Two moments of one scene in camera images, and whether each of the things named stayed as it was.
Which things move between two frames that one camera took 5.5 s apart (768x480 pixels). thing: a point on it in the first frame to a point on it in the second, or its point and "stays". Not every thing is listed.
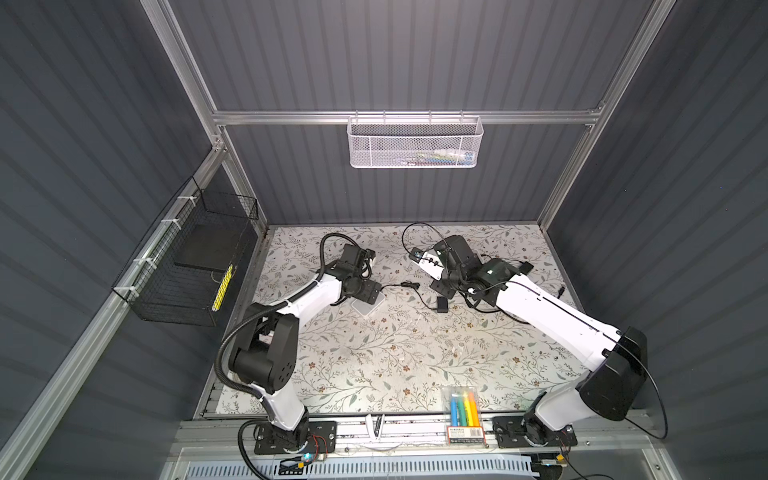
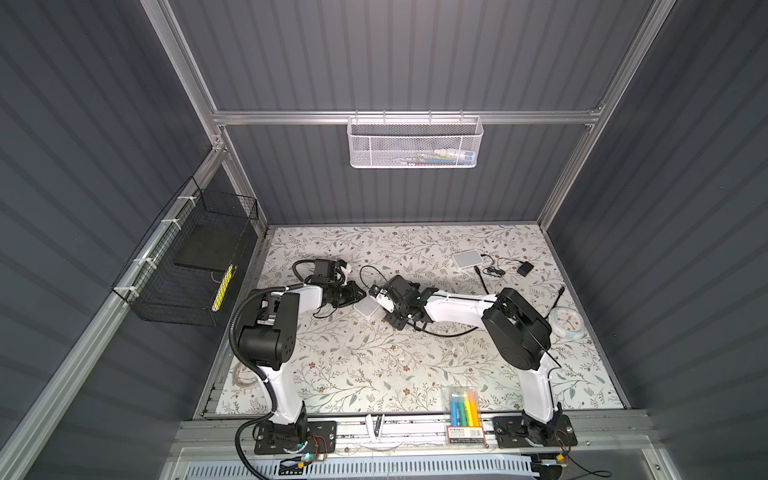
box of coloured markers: (463, 415) stays
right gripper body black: (446, 285) to (398, 317)
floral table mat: (435, 342) stays
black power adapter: (526, 268) stays
